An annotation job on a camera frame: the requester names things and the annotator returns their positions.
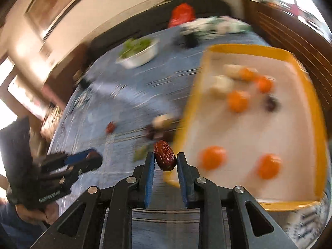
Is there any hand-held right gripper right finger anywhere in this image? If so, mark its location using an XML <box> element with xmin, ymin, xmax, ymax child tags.
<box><xmin>176</xmin><ymin>152</ymin><xmax>299</xmax><ymax>249</ymax></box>

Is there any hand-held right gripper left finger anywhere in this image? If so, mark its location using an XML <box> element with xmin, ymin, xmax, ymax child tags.
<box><xmin>30</xmin><ymin>151</ymin><xmax>155</xmax><ymax>249</ymax></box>

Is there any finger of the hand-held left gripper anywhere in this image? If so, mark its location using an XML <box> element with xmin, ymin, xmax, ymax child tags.
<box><xmin>45</xmin><ymin>151</ymin><xmax>103</xmax><ymax>188</ymax></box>
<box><xmin>39</xmin><ymin>148</ymin><xmax>98</xmax><ymax>172</ymax></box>

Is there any mandarin orange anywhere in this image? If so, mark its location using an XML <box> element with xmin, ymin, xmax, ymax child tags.
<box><xmin>239</xmin><ymin>67</ymin><xmax>257</xmax><ymax>81</ymax></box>
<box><xmin>227</xmin><ymin>90</ymin><xmax>250</xmax><ymax>112</ymax></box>
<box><xmin>257</xmin><ymin>154</ymin><xmax>282</xmax><ymax>179</ymax></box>
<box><xmin>255</xmin><ymin>76</ymin><xmax>275</xmax><ymax>93</ymax></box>
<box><xmin>200</xmin><ymin>146</ymin><xmax>228</xmax><ymax>170</ymax></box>

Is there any yellow-rimmed white tray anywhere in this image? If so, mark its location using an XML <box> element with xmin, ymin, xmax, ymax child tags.
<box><xmin>163</xmin><ymin>44</ymin><xmax>328</xmax><ymax>211</ymax></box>

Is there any person's left hand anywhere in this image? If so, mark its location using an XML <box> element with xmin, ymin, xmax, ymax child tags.
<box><xmin>14</xmin><ymin>202</ymin><xmax>60</xmax><ymax>226</ymax></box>

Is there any green leaf scrap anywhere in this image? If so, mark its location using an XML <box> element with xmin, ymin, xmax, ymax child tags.
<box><xmin>133</xmin><ymin>146</ymin><xmax>148</xmax><ymax>161</ymax></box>

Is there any blue plaid tablecloth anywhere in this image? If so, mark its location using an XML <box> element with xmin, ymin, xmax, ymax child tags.
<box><xmin>48</xmin><ymin>27</ymin><xmax>330</xmax><ymax>249</ymax></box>

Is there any person's blue trouser leg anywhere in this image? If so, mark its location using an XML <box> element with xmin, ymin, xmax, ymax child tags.
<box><xmin>0</xmin><ymin>204</ymin><xmax>50</xmax><ymax>249</ymax></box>

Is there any brown wooden cabinet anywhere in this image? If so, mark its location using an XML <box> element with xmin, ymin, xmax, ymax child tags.
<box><xmin>43</xmin><ymin>43</ymin><xmax>89</xmax><ymax>104</ymax></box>

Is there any white bowl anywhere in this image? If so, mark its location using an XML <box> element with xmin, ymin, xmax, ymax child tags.
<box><xmin>115</xmin><ymin>38</ymin><xmax>159</xmax><ymax>69</ymax></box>

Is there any green leafy vegetable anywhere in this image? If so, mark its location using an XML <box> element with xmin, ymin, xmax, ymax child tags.
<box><xmin>119</xmin><ymin>38</ymin><xmax>153</xmax><ymax>57</ymax></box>

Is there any black sofa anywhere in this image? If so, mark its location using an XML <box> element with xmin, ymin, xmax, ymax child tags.
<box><xmin>88</xmin><ymin>0</ymin><xmax>244</xmax><ymax>55</ymax></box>

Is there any red plastic bag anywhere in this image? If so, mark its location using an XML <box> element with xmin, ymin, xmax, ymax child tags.
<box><xmin>168</xmin><ymin>3</ymin><xmax>196</xmax><ymax>28</ymax></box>

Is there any pink bottle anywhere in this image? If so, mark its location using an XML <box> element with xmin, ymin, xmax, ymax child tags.
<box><xmin>289</xmin><ymin>1</ymin><xmax>303</xmax><ymax>17</ymax></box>

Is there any framed wall picture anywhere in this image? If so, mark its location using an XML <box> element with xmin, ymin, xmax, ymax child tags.
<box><xmin>24</xmin><ymin>0</ymin><xmax>109</xmax><ymax>40</ymax></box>

